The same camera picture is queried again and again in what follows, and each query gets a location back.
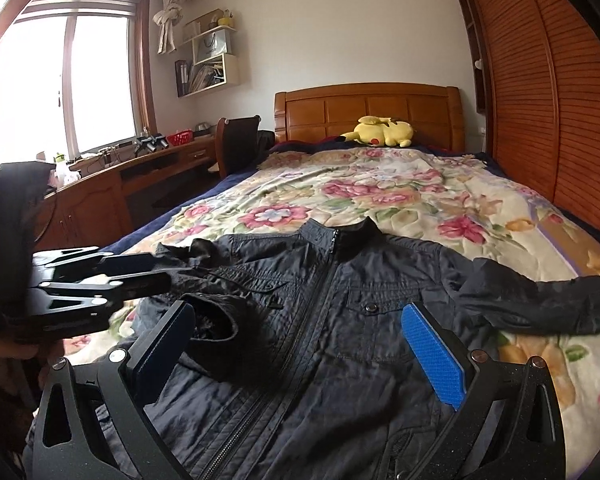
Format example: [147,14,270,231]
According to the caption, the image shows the wooden headboard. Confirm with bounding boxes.
[274,82,465,153]

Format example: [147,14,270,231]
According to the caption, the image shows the black device on desk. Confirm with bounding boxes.
[134,133,170,157]

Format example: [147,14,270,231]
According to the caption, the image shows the wooden desk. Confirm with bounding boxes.
[35,136,219,250]

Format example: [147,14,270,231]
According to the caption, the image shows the dark wooden chair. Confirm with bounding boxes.
[214,115,261,179]

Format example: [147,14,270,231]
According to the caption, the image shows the person's left hand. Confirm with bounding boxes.
[0,339,65,396]

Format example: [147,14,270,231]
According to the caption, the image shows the tied beige curtain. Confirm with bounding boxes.
[152,0,187,55]

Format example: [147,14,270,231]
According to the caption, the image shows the window with wooden frame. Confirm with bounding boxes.
[0,0,157,165]

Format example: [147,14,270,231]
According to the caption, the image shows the black jacket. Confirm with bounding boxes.
[134,220,600,479]

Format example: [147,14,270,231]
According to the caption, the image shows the navy blue blanket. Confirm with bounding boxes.
[101,138,506,256]

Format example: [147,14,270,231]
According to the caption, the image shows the floral quilt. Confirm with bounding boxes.
[61,145,600,478]

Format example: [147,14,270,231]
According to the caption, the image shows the yellow Pikachu plush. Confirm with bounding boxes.
[340,116,414,148]

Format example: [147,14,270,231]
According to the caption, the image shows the wooden louvered wardrobe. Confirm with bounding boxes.
[460,0,600,230]

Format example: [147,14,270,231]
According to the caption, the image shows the white wall shelf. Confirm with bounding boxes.
[174,9,239,98]

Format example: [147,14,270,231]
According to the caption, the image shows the red basket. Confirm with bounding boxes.
[166,129,195,146]

